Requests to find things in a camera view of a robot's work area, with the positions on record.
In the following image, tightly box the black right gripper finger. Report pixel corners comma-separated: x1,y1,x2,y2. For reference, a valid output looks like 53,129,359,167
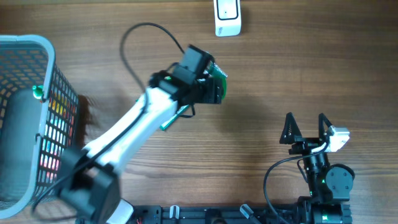
279,112,302,144
318,113,332,143

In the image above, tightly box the green 3M glove package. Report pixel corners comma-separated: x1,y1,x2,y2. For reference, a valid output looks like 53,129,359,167
159,63,228,131

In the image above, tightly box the yellow bottle green cap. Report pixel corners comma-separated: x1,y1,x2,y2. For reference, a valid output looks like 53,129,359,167
32,85,44,100

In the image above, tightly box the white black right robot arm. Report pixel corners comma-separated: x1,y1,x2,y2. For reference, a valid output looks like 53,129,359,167
280,113,355,223

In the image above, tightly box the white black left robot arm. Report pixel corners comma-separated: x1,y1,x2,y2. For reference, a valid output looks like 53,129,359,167
55,69,228,223

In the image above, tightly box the white barcode scanner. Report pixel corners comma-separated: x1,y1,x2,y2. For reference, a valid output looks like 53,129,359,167
213,0,242,37

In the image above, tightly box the grey plastic mesh basket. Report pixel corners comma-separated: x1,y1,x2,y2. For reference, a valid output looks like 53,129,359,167
1,35,79,219

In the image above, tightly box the black right camera cable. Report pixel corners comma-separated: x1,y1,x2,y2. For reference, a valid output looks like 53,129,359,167
262,141,330,224

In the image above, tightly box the black camera cable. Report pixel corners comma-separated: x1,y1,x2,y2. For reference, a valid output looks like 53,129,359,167
262,141,330,224
30,22,186,222

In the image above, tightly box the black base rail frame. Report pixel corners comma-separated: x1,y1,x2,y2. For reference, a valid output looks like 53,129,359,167
75,203,354,224

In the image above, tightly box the black left camera cable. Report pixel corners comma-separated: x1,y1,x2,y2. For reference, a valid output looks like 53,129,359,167
30,22,186,222

